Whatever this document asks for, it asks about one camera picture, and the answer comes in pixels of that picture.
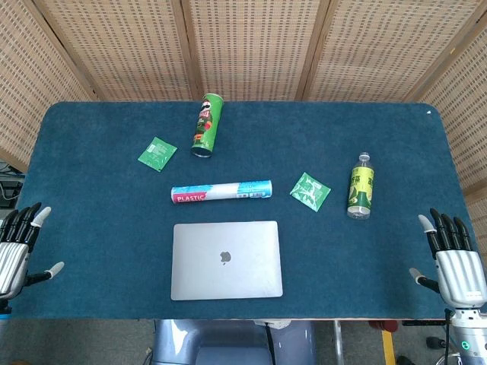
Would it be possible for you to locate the plastic food wrap roll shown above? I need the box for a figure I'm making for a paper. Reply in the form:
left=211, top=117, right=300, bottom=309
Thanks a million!
left=170, top=179, right=274, bottom=205

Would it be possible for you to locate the green tea bottle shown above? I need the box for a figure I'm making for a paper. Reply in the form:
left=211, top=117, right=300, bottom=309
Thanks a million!
left=346, top=151, right=375, bottom=221

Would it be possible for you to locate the woven bamboo folding screen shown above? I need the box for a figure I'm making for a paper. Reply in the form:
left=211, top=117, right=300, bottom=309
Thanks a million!
left=0, top=0, right=487, bottom=244

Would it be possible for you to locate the green sachet with white pattern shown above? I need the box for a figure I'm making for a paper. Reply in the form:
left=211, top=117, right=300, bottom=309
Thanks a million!
left=289, top=172, right=332, bottom=211

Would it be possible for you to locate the red object under table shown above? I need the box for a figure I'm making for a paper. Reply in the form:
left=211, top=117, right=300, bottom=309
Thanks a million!
left=368, top=320, right=399, bottom=332

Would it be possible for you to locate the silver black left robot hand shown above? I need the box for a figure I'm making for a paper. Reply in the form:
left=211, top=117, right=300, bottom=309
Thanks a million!
left=0, top=202, right=65, bottom=301

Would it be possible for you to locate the green sachet with white text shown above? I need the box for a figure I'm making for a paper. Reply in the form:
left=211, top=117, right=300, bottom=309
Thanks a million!
left=137, top=136, right=178, bottom=173

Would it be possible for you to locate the green Pringles can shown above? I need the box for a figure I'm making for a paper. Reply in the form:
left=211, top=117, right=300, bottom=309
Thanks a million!
left=190, top=93, right=224, bottom=159

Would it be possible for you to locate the silver laptop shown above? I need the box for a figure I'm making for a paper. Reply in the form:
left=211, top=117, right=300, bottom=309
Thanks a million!
left=170, top=221, right=284, bottom=301

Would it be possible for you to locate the black cable on robot base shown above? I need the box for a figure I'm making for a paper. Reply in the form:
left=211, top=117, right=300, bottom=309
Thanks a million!
left=265, top=322, right=275, bottom=365

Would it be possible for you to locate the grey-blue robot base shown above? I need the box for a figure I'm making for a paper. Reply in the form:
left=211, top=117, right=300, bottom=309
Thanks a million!
left=151, top=319, right=317, bottom=365

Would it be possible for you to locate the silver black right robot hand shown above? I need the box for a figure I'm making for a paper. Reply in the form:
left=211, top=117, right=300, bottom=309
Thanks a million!
left=409, top=208, right=487, bottom=308

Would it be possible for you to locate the dark equipment with cables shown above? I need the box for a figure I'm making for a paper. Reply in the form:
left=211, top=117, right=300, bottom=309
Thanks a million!
left=0, top=161, right=26, bottom=209

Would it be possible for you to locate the metal table leg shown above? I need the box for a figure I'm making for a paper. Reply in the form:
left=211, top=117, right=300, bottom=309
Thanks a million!
left=333, top=320, right=342, bottom=365

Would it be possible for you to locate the blue felt table cover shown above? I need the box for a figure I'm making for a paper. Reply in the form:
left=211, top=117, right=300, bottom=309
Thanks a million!
left=0, top=100, right=481, bottom=321

